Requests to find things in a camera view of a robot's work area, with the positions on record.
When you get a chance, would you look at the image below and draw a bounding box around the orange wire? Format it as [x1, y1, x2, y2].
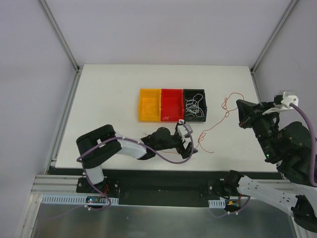
[197, 92, 246, 154]

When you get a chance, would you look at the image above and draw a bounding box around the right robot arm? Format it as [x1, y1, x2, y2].
[212, 100, 317, 233]

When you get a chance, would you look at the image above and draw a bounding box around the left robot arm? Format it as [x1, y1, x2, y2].
[76, 120, 198, 193]

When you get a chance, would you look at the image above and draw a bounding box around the red plastic bin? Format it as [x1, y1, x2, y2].
[161, 89, 184, 122]

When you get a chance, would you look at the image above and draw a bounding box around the yellow plastic bin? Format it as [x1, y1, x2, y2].
[138, 88, 161, 122]

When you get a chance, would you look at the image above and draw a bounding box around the black plastic bin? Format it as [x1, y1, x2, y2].
[183, 89, 207, 122]

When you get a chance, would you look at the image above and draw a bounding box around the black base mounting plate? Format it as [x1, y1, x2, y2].
[76, 170, 239, 207]

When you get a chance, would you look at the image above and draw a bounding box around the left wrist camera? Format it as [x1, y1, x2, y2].
[176, 119, 193, 138]

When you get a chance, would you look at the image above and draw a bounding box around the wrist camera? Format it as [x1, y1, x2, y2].
[262, 91, 299, 115]
[176, 119, 193, 138]

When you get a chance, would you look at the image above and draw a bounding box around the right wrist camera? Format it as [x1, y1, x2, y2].
[262, 91, 299, 115]

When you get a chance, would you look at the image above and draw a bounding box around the right aluminium table rail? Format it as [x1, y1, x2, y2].
[250, 70, 283, 173]

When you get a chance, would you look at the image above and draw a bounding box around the aluminium table rail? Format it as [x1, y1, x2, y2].
[250, 70, 283, 173]
[16, 66, 83, 238]

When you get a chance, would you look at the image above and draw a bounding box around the right white cable duct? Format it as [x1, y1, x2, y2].
[208, 199, 226, 209]

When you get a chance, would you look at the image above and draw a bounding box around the white cable duct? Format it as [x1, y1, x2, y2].
[42, 194, 119, 206]
[208, 199, 226, 209]

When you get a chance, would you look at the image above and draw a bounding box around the right aluminium frame post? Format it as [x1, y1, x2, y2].
[250, 0, 300, 75]

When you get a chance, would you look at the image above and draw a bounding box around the aluminium frame post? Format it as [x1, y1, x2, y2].
[38, 0, 81, 72]
[250, 0, 300, 75]

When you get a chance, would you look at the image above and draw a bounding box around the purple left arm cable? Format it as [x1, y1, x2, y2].
[76, 119, 194, 179]

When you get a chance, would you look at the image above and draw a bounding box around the left aluminium frame post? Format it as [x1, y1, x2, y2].
[38, 0, 81, 72]

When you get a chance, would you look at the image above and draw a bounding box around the left aluminium table rail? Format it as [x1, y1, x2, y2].
[16, 66, 83, 238]

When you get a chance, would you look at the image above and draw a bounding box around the left white cable duct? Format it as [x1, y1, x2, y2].
[42, 194, 119, 206]

